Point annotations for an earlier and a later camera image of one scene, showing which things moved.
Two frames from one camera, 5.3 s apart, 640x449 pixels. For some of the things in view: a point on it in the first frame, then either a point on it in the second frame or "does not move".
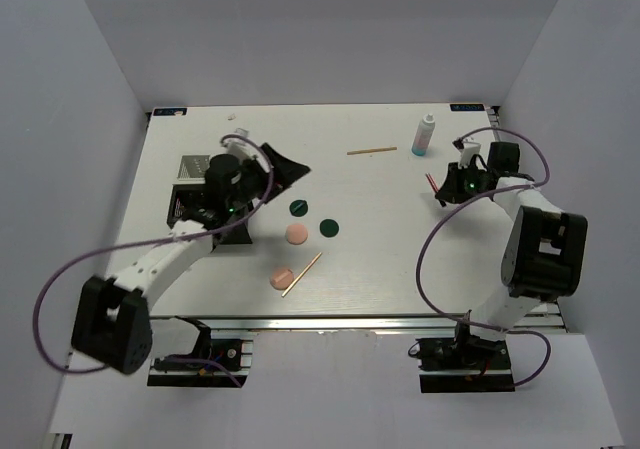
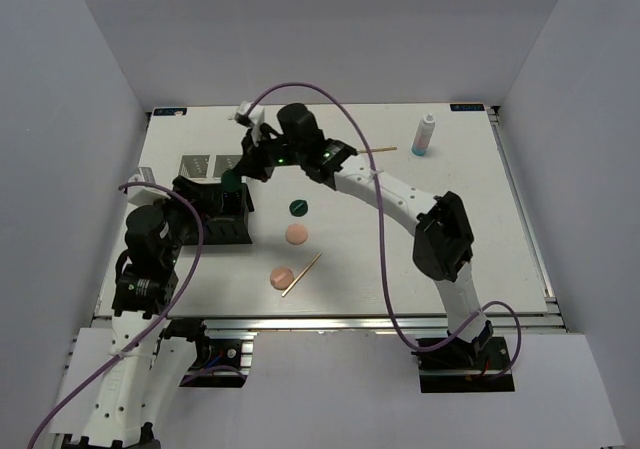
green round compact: [329, 228] -> [230, 180]
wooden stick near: [302, 274] does not move
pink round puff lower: [282, 278] does not move
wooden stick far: [371, 150] does not move
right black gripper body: [464, 182] -> [272, 152]
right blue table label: [467, 107] does not move
